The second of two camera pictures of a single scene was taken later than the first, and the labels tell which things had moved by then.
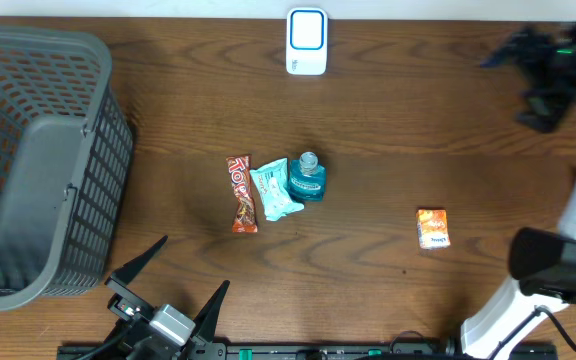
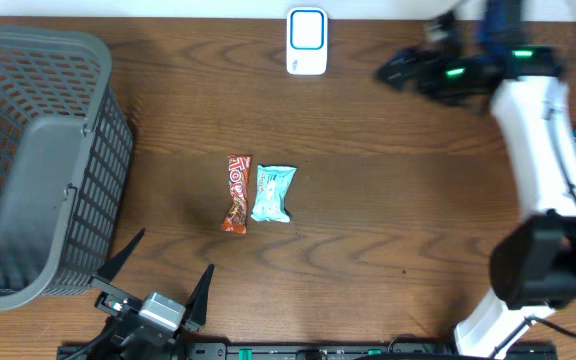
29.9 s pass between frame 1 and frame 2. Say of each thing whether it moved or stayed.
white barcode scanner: stayed
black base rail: stayed
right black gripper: moved
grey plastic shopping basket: stayed
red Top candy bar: moved
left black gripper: moved
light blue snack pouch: moved
